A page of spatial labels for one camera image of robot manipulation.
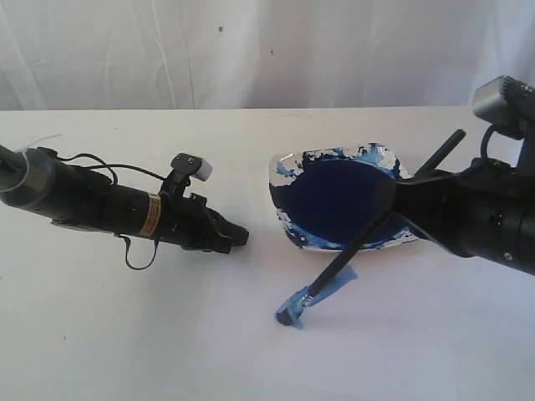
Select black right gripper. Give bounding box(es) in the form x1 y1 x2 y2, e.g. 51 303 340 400
374 158 518 258

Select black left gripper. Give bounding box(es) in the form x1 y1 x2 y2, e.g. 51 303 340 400
156 192 249 254

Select black paintbrush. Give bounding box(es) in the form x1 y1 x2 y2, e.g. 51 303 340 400
275 129 466 326

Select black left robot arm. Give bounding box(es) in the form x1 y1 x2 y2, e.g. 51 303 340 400
1 147 249 254

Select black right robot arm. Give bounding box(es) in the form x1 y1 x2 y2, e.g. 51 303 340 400
375 158 534 274

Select blue painted triangle mark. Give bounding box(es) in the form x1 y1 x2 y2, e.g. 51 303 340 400
274 265 358 329

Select square white plate blue paint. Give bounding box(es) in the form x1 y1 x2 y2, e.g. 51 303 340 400
267 142 411 252

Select white backdrop sheet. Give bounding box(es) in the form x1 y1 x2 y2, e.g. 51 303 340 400
1 1 534 110

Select left wrist camera white front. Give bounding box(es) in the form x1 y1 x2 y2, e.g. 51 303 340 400
166 153 214 197

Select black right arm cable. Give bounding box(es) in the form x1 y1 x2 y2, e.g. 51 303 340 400
480 124 527 168

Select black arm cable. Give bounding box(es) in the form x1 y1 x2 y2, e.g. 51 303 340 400
480 124 527 168
58 154 176 272

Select right wrist camera grey front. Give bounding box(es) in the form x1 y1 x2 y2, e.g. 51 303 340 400
471 75 534 140

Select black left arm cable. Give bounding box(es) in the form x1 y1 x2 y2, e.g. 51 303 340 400
58 154 176 272

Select white cable tie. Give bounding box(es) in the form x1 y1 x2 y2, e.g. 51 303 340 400
15 134 62 153

